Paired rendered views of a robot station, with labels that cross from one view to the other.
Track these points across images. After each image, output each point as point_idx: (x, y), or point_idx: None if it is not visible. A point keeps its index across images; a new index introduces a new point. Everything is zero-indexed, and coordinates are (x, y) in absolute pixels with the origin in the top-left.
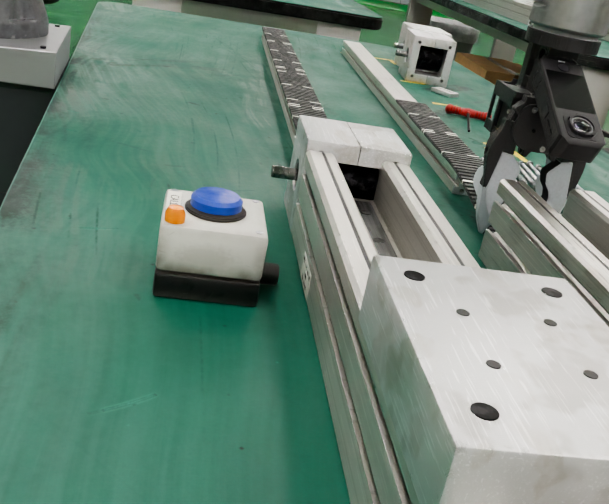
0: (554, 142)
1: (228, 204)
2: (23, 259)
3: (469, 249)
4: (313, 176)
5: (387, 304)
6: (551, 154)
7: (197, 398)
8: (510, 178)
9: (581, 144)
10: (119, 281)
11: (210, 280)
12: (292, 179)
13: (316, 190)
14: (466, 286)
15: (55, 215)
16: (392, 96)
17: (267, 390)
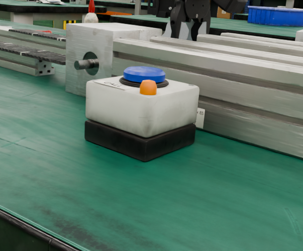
0: (228, 3)
1: (162, 71)
2: (21, 182)
3: None
4: (152, 49)
5: None
6: (227, 11)
7: (299, 197)
8: (185, 37)
9: (241, 1)
10: (108, 164)
11: (174, 133)
12: (91, 67)
13: (171, 54)
14: None
15: None
16: (0, 29)
17: (300, 176)
